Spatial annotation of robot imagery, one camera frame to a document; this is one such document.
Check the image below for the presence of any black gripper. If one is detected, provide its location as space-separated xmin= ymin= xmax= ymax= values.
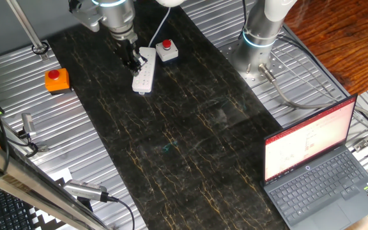
xmin=118 ymin=38 xmax=149 ymax=77

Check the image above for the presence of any white four-switch power strip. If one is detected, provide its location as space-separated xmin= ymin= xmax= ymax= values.
xmin=132 ymin=47 xmax=157 ymax=95

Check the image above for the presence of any grey box red button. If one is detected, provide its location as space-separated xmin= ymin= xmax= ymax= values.
xmin=155 ymin=38 xmax=179 ymax=63

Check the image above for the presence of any orange box red button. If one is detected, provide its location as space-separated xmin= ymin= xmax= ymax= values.
xmin=44 ymin=67 xmax=73 ymax=96

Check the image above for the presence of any black gold-veined marble mat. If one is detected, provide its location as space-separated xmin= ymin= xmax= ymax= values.
xmin=47 ymin=0 xmax=289 ymax=230

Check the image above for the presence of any silver metal pole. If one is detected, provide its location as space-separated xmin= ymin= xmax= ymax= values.
xmin=5 ymin=0 xmax=50 ymax=62

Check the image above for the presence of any black white marker sheet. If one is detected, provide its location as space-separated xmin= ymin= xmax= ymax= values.
xmin=27 ymin=167 xmax=76 ymax=230

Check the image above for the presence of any black computer keyboard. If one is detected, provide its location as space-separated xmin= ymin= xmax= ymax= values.
xmin=0 ymin=183 xmax=35 ymax=230

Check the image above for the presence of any dark grey open laptop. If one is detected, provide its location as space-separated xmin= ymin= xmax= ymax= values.
xmin=262 ymin=93 xmax=368 ymax=230

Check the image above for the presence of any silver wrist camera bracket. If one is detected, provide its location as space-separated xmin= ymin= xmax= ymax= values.
xmin=68 ymin=0 xmax=104 ymax=33

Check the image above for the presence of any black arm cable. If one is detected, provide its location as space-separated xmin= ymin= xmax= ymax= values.
xmin=240 ymin=0 xmax=250 ymax=39

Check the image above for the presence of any small silver camera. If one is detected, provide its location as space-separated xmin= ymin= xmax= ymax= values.
xmin=20 ymin=112 xmax=37 ymax=139

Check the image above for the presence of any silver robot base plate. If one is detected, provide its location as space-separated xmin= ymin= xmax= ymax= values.
xmin=217 ymin=38 xmax=292 ymax=89

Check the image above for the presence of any silver camera on stand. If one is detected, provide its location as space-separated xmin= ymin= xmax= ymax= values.
xmin=63 ymin=179 xmax=110 ymax=211

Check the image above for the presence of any black camera cable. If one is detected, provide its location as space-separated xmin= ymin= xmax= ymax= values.
xmin=107 ymin=195 xmax=136 ymax=230

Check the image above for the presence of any thick grey robot cable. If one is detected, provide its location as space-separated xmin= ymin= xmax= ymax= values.
xmin=258 ymin=63 xmax=368 ymax=127

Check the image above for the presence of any black looped thin cable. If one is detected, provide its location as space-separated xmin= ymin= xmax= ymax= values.
xmin=276 ymin=34 xmax=368 ymax=132

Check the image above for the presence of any metal frame beam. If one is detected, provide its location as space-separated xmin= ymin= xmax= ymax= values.
xmin=0 ymin=132 xmax=111 ymax=230

